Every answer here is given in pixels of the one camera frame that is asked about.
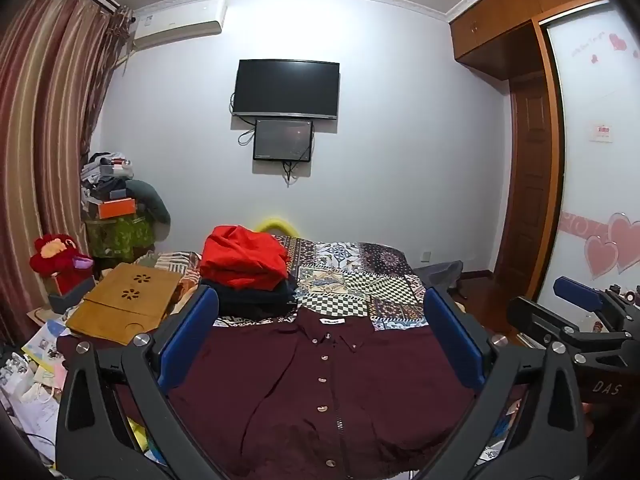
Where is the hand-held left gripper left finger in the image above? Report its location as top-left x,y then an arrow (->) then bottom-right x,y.
54,284 -> 236,480

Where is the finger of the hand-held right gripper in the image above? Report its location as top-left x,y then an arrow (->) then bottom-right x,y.
552,276 -> 608,312
506,296 -> 583,357

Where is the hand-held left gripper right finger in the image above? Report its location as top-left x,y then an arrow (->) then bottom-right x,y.
415,286 -> 589,480

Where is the maroon button shirt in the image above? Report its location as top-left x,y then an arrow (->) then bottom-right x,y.
56,307 -> 531,480

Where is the pile of grey clothes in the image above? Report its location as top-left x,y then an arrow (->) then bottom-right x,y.
80,151 -> 135,202

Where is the black folded garment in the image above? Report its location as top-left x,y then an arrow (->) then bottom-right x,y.
215,299 -> 301,323

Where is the navy folded garment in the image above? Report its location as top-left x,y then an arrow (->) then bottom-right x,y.
202,279 -> 298,307

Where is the wooden lap table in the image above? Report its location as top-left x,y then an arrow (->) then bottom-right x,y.
66,262 -> 184,347

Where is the red folded garment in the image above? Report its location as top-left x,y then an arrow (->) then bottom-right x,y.
199,226 -> 292,292

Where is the patchwork bedspread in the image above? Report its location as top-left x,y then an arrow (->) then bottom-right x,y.
132,234 -> 506,347

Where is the grey box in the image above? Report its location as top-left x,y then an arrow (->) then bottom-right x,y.
48,275 -> 97,314

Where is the orange box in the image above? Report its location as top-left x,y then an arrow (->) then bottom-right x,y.
97,198 -> 138,220

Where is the red plush toy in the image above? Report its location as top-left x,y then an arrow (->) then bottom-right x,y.
29,233 -> 95,295

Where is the pile of papers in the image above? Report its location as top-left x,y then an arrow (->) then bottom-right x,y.
0,309 -> 69,463

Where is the small black monitor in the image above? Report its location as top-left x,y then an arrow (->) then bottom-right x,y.
252,118 -> 315,163

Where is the striped brown curtain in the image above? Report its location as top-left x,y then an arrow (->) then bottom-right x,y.
0,0 -> 134,333

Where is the wooden overhead cabinet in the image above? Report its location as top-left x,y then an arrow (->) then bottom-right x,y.
447,0 -> 640,82

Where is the white air conditioner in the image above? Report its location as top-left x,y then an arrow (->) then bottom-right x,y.
131,0 -> 227,52

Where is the yellow ring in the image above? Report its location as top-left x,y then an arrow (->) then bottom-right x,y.
257,216 -> 299,236

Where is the black monitor cable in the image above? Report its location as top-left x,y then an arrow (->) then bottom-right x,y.
281,159 -> 309,189

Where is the wall television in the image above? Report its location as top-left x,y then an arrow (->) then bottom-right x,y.
233,59 -> 341,121

